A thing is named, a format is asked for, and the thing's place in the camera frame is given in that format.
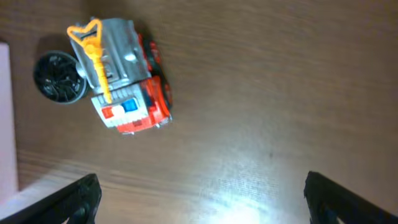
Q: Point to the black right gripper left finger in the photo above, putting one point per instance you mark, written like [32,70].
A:
[76,203]

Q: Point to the small black round container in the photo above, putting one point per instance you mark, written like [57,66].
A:
[56,77]

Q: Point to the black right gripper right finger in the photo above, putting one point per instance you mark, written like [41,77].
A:
[329,202]

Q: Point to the red grey toy fire truck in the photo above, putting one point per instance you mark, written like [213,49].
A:
[123,67]

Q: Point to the pink cardboard box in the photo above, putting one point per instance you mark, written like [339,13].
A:
[9,178]

